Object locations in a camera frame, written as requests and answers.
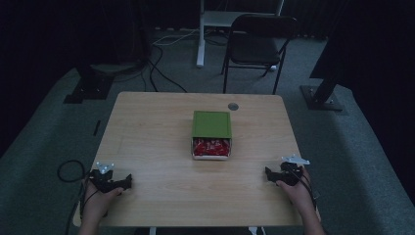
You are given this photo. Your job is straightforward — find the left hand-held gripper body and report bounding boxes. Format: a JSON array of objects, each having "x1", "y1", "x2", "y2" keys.
[{"x1": 88, "y1": 161, "x2": 125, "y2": 194}]

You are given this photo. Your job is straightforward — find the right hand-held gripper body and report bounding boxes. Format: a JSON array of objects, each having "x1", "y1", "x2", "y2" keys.
[{"x1": 278, "y1": 156, "x2": 311, "y2": 187}]

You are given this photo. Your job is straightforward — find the white drawer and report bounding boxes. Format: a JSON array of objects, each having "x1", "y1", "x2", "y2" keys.
[{"x1": 191, "y1": 136, "x2": 233, "y2": 162}]

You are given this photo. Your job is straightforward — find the pile of red packets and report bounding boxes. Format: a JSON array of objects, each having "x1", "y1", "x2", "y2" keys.
[{"x1": 193, "y1": 138, "x2": 231, "y2": 157}]

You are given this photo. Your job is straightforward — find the green drawer box casing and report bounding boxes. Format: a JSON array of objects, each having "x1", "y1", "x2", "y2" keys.
[{"x1": 191, "y1": 110, "x2": 233, "y2": 140}]

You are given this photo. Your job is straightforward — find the person's right hand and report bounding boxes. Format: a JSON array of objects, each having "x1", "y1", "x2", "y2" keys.
[{"x1": 276, "y1": 168, "x2": 316, "y2": 213}]

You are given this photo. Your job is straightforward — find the person's left hand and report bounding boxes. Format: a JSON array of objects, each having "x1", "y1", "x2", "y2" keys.
[{"x1": 80, "y1": 178, "x2": 125, "y2": 225}]

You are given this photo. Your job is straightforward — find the black stand base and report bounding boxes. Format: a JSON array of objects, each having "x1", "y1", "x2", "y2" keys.
[
  {"x1": 300, "y1": 38, "x2": 346, "y2": 113},
  {"x1": 63, "y1": 64, "x2": 115, "y2": 105}
]

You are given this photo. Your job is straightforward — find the grey round stand foot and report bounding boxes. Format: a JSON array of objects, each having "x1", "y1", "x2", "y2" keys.
[{"x1": 89, "y1": 62, "x2": 142, "y2": 76}]

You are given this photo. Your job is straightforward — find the black folding chair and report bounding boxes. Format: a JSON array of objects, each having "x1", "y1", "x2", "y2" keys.
[{"x1": 220, "y1": 13, "x2": 299, "y2": 96}]

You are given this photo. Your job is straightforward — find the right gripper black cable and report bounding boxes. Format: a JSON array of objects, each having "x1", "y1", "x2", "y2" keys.
[{"x1": 292, "y1": 167, "x2": 322, "y2": 210}]

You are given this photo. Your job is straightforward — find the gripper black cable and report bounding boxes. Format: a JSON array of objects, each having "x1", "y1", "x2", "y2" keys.
[
  {"x1": 292, "y1": 167, "x2": 322, "y2": 210},
  {"x1": 64, "y1": 182, "x2": 99, "y2": 235}
]

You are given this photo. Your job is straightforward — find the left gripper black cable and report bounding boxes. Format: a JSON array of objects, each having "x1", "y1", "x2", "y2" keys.
[{"x1": 64, "y1": 182, "x2": 99, "y2": 235}]

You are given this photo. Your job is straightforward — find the black looped floor cable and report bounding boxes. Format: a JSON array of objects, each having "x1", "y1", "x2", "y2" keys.
[{"x1": 57, "y1": 159, "x2": 87, "y2": 184}]

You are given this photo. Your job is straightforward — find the white floor cable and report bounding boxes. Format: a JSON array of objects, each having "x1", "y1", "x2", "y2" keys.
[{"x1": 152, "y1": 28, "x2": 201, "y2": 47}]

